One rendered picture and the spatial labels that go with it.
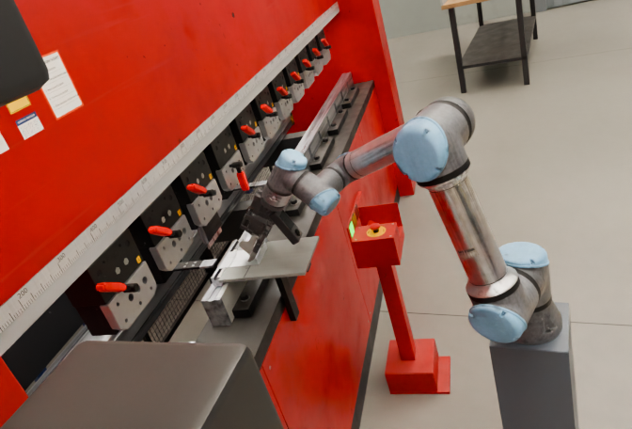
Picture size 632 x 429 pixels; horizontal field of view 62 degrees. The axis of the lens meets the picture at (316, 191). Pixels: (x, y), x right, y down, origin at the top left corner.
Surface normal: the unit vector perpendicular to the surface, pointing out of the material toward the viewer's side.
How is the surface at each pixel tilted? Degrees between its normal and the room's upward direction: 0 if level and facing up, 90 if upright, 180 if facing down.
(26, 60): 90
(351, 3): 90
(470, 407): 0
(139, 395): 0
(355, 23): 90
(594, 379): 0
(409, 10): 90
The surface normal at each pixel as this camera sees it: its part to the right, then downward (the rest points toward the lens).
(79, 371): -0.26, -0.87
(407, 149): -0.63, 0.37
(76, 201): 0.94, -0.13
